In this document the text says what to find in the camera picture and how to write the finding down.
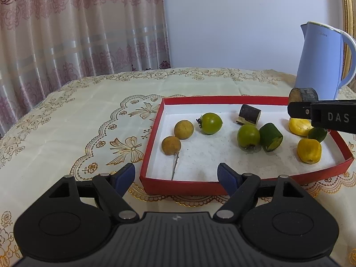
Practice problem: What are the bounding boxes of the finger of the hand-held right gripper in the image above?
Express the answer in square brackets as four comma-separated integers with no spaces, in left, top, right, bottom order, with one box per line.
[287,101,312,121]

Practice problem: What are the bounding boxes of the blue electric kettle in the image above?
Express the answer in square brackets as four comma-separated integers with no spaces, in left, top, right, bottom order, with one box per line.
[294,21,356,100]

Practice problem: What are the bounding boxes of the green cucumber piece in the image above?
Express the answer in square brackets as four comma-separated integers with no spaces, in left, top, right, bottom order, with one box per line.
[259,123,283,152]
[308,127,329,143]

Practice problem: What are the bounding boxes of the gold frame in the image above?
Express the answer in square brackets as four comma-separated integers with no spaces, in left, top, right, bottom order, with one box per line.
[339,0,356,80]

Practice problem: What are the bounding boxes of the brown longan with stem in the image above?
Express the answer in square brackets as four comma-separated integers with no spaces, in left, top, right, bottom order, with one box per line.
[161,136,182,181]

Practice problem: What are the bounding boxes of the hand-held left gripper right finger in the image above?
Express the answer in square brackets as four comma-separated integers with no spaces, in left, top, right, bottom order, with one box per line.
[213,163,306,225]

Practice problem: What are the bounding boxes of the pink patterned curtain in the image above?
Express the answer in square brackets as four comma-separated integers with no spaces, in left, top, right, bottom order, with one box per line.
[0,0,171,138]

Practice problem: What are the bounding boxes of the yellow pepper piece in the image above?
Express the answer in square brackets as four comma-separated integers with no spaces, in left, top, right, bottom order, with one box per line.
[288,117,314,137]
[297,138,322,164]

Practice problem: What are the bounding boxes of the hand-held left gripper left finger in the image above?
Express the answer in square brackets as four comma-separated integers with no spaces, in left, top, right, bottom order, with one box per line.
[50,163,140,223]

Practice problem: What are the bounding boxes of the green tomato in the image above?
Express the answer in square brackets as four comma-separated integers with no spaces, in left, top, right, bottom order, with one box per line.
[196,113,223,135]
[237,124,261,149]

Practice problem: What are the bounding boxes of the dark eggplant piece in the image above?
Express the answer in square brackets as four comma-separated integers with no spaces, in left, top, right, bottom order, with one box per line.
[288,87,319,104]
[236,104,262,125]

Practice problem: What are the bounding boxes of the red cardboard tray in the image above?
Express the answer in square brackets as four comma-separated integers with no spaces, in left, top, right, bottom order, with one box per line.
[139,96,355,196]

